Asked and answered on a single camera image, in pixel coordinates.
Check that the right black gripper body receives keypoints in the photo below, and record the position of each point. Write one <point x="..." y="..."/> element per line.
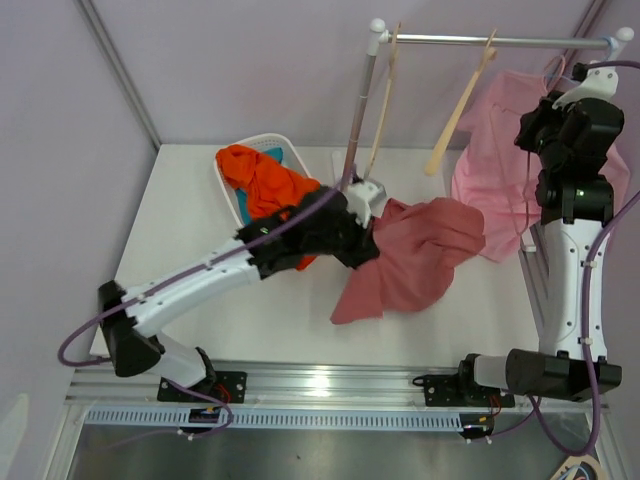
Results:
<point x="539" y="135"/>

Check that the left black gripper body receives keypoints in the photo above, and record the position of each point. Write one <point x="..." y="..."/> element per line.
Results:
<point x="345" y="241"/>

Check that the orange t shirt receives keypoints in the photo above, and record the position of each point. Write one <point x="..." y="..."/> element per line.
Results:
<point x="269" y="185"/>

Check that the dusty red t shirt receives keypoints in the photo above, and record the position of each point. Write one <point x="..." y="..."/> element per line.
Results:
<point x="420" y="246"/>

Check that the light pink t shirt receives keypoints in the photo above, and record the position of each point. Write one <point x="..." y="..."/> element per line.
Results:
<point x="496" y="177"/>

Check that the teal t shirt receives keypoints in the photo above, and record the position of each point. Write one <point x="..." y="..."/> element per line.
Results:
<point x="241" y="195"/>

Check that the beige wooden hanger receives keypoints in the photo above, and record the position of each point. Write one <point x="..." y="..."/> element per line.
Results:
<point x="488" y="55"/>
<point x="391" y="75"/>

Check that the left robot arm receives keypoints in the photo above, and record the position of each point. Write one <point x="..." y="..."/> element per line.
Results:
<point x="324" y="222"/>

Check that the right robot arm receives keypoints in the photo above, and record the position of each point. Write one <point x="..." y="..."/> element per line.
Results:
<point x="571" y="361"/>

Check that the white plastic basket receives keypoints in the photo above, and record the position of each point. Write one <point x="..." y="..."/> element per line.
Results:
<point x="263" y="143"/>

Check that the white metal clothes rack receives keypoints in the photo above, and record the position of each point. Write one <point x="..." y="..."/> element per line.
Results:
<point x="360" y="115"/>

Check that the round wooden object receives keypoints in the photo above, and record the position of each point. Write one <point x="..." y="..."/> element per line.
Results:
<point x="583" y="467"/>

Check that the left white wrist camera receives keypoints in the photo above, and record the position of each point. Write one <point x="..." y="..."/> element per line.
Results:
<point x="362" y="196"/>

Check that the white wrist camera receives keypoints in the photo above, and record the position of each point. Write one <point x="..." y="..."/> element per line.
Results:
<point x="362" y="196"/>
<point x="597" y="80"/>

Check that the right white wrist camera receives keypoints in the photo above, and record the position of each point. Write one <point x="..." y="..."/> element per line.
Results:
<point x="597" y="80"/>

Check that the aluminium mounting rail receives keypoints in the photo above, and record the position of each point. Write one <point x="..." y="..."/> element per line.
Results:
<point x="272" y="385"/>

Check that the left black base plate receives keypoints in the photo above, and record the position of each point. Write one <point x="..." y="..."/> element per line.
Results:
<point x="226" y="386"/>

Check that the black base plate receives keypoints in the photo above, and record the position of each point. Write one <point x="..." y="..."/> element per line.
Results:
<point x="226" y="386"/>
<point x="453" y="390"/>

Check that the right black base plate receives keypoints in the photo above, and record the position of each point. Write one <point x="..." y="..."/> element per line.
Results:
<point x="453" y="390"/>

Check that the white slotted cable duct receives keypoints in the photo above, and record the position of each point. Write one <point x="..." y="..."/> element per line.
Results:
<point x="255" y="418"/>

